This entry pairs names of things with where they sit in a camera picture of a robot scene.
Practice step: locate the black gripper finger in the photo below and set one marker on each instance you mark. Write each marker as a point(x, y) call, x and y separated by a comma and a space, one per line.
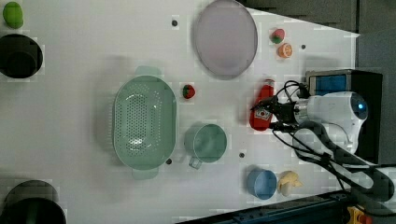
point(280, 127)
point(266, 103)

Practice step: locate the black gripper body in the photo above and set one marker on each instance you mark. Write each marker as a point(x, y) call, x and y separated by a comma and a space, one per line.
point(285, 113)

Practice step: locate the red plush ketchup bottle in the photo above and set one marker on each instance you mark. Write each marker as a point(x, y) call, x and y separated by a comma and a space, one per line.
point(260, 118)

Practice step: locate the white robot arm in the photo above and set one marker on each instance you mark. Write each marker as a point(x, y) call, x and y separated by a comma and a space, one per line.
point(325, 130)

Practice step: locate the orange slice toy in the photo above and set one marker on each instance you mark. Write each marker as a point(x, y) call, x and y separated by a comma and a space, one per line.
point(285, 50)

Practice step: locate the yellow peeled banana toy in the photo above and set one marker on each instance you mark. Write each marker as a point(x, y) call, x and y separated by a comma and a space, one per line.
point(287, 182)

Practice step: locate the blue bowl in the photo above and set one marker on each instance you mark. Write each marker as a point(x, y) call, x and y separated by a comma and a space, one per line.
point(261, 183)

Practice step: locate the large red plush strawberry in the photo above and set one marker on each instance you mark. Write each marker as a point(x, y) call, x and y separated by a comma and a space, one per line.
point(277, 36)

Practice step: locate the grey round plate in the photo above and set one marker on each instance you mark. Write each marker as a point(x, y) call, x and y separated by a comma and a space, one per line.
point(225, 38)

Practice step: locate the small red strawberry toy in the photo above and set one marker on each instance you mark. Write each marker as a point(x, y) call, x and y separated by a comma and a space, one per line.
point(188, 91)

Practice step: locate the yellow orange clamp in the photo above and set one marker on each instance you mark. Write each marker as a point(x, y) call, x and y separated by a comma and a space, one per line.
point(356, 216)

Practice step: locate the green oval colander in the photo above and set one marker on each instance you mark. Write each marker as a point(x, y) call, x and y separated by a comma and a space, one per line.
point(145, 122)

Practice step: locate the black cylindrical cup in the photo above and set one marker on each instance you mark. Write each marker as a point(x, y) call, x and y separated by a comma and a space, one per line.
point(33, 202)
point(20, 56)

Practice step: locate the green round toy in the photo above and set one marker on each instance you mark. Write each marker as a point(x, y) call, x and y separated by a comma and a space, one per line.
point(13, 15)

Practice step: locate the green cup with handle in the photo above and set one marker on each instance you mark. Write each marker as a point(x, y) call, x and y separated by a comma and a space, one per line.
point(206, 143)

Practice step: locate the blue metal frame rail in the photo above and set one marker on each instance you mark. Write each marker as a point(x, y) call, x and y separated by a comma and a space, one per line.
point(327, 208)

